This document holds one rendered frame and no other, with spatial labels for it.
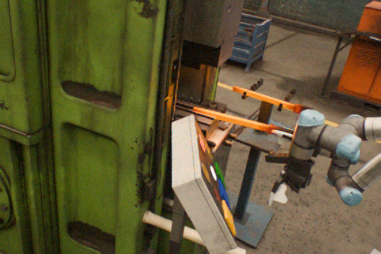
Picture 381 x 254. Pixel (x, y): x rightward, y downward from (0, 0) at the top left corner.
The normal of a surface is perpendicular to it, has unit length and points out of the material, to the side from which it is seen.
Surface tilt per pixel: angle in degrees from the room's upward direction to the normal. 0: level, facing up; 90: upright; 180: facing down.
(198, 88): 90
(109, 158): 90
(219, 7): 90
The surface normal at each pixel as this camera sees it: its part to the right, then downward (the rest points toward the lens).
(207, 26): -0.37, 0.38
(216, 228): 0.05, 0.46
